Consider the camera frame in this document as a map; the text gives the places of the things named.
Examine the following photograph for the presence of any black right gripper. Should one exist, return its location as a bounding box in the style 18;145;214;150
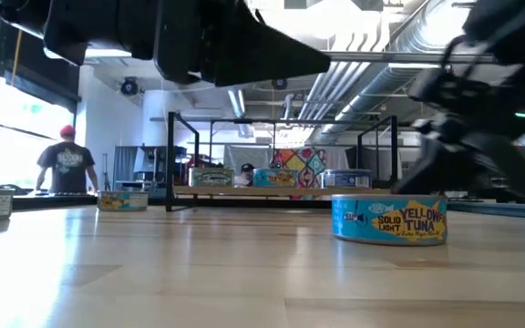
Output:
392;90;525;205

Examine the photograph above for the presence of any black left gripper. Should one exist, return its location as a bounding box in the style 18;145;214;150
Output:
0;0;166;66

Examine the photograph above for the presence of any light blue yellowfin tuna can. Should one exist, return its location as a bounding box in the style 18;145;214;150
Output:
252;168;300;189
331;194;448;247
97;190;149;213

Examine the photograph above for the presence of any dark blue tuna can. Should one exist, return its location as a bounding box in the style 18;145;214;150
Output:
321;169;374;190

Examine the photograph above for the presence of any long white ceiling light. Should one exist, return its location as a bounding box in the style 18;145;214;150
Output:
42;44;154;60

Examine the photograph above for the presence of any white round column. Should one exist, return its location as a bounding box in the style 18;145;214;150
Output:
141;89;172;147

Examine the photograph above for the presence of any white hanging cloth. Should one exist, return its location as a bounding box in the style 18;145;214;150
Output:
325;146;353;171

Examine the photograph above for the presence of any person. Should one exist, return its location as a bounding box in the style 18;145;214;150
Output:
36;124;100;195
233;162;255;188

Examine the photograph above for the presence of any colourful patterned panel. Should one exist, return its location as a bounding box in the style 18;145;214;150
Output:
271;146;328;200

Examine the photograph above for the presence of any grey curtain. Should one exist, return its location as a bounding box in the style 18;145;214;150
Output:
113;145;139;183

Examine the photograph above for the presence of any large bright window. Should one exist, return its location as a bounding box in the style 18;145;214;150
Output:
0;77;77;192

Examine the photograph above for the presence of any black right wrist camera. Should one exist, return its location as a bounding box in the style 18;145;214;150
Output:
407;63;478;108

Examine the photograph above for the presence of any yellow cable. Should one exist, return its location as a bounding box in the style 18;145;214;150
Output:
10;29;23;87

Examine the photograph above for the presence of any black background rack frame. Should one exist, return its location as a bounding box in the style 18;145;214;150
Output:
208;118;423;168

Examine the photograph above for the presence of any black wire rack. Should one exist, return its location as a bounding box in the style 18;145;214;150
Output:
165;111;399;213

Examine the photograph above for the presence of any black aluminium table frame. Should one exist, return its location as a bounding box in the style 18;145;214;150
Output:
12;194;525;222

